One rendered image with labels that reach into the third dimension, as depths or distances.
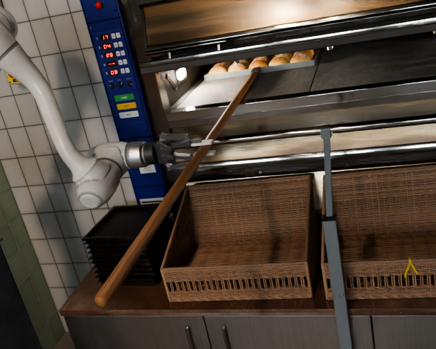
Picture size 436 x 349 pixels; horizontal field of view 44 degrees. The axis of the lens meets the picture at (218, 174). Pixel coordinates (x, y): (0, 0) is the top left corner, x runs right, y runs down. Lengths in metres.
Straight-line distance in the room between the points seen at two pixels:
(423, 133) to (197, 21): 0.97
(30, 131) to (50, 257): 0.70
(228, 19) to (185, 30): 0.18
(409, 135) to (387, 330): 0.74
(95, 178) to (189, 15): 0.81
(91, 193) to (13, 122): 1.07
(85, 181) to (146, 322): 0.70
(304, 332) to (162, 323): 0.54
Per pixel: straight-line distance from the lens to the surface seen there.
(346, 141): 2.21
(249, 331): 2.07
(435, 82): 2.16
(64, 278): 3.00
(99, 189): 1.70
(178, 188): 1.48
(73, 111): 2.50
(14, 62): 1.79
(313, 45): 1.97
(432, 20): 1.96
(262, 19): 2.11
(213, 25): 2.16
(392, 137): 2.20
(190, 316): 2.09
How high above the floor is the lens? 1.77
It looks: 22 degrees down
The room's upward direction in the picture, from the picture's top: 12 degrees counter-clockwise
